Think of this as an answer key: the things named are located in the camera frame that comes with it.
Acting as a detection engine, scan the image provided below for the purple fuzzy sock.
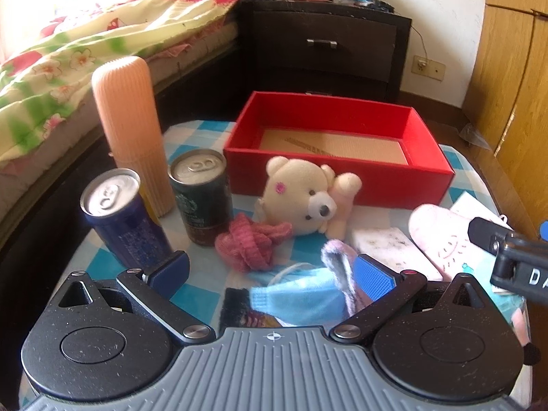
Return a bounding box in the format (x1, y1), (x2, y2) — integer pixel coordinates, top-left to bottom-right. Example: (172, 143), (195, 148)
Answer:
(321, 239), (372, 316)

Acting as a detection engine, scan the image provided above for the pink knitted yarn knot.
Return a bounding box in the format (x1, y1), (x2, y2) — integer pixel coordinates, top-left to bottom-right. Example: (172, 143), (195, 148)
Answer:
(214, 212), (292, 273)

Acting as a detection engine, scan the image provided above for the dark wooden nightstand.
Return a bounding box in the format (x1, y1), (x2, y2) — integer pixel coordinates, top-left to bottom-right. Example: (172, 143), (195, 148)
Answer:
(236, 0), (411, 102)

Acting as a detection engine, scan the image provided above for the floral bed blanket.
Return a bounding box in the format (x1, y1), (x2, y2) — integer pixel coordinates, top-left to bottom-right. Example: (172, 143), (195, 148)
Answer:
(1, 0), (239, 166)

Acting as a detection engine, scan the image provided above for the multicolour knitted sock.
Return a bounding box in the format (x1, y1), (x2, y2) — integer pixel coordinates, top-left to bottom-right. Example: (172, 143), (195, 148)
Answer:
(219, 288), (282, 335)

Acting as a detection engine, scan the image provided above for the cream teddy bear plush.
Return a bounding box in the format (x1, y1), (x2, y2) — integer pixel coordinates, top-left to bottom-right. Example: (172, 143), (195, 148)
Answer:
(256, 156), (362, 240)

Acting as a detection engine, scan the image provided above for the blue drink can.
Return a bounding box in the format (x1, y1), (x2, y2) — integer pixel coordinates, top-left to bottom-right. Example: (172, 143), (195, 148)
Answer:
(80, 168), (172, 269)

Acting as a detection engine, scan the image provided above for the white sponge block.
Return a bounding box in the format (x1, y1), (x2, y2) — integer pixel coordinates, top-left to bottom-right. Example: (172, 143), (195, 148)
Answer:
(350, 227), (443, 281)

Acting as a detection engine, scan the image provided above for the red cardboard box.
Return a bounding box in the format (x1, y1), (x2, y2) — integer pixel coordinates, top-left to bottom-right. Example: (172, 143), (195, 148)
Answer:
(224, 92), (454, 210)

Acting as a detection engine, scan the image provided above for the wooden wardrobe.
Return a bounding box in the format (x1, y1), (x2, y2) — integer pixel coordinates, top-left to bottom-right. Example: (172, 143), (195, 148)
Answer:
(463, 0), (547, 236)

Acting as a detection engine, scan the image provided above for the dark green coffee can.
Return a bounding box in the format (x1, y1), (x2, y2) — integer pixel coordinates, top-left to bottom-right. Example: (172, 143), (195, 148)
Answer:
(168, 149), (233, 247)

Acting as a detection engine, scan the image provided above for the blue white checkered tablecloth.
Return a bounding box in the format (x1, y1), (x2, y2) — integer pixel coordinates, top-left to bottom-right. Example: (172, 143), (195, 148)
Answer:
(18, 119), (532, 409)

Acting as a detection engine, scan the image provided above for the peach ribbed tall bottle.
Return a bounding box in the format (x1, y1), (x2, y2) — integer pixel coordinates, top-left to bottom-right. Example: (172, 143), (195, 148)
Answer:
(91, 56), (175, 217)

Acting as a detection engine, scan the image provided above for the blue face mask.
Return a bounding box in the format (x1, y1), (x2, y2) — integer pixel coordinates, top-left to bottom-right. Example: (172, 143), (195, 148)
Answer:
(248, 263), (348, 328)

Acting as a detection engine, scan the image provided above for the pink pig plush toy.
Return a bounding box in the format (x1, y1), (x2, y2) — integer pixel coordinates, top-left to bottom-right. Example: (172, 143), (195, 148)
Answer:
(407, 203), (530, 347)

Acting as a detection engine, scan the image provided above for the white towel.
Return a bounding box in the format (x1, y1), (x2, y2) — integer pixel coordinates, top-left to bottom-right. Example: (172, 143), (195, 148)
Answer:
(450, 192), (511, 229)

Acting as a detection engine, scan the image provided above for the wall power socket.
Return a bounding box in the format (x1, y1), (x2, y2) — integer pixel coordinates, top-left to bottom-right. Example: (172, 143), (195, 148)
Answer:
(411, 56), (446, 82)

